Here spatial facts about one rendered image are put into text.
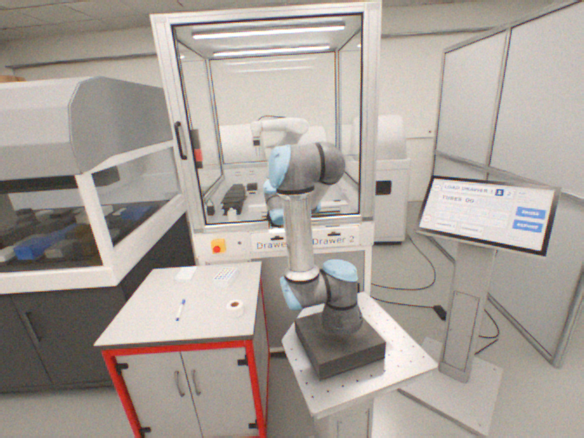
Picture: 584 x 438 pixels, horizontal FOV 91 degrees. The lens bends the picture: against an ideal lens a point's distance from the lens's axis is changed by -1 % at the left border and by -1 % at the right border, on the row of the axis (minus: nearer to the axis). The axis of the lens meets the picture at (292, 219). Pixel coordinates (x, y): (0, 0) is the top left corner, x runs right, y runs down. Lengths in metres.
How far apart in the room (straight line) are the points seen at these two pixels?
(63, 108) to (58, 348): 1.34
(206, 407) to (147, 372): 0.31
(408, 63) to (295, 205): 4.31
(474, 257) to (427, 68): 3.79
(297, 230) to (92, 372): 1.71
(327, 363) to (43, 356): 1.76
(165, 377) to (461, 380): 1.59
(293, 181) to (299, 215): 0.11
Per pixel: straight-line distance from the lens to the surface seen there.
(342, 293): 1.01
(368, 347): 1.05
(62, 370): 2.35
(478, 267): 1.70
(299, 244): 0.89
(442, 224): 1.57
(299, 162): 0.81
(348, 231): 1.66
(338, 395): 1.02
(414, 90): 5.02
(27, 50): 6.30
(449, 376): 2.15
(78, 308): 1.99
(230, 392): 1.50
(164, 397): 1.59
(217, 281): 1.52
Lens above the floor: 1.56
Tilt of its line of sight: 20 degrees down
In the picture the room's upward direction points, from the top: 4 degrees counter-clockwise
